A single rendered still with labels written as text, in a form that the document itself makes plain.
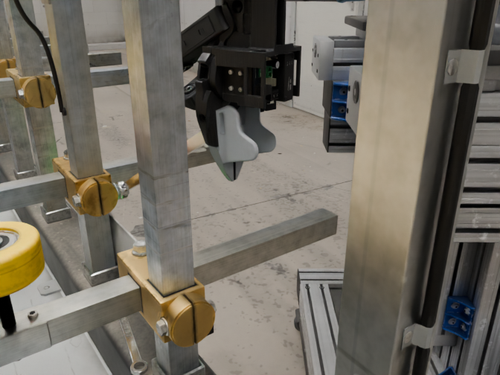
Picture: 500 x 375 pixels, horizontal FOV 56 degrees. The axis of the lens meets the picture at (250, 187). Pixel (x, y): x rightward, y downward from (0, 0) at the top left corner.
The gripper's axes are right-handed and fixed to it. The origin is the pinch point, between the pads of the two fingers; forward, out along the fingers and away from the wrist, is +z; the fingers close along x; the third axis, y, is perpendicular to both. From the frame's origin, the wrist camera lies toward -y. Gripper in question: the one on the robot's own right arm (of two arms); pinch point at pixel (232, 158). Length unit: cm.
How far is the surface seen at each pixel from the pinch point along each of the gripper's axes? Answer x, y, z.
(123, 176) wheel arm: -1.5, -20.8, -2.3
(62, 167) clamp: -0.1, -29.1, -5.3
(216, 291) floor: 67, 34, 83
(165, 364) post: -29.6, -28.9, 8.4
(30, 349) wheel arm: -26.7, -40.7, 1.9
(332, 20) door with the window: 233, 256, 3
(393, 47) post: -55, -28, -27
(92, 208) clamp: -8.5, -28.1, -1.8
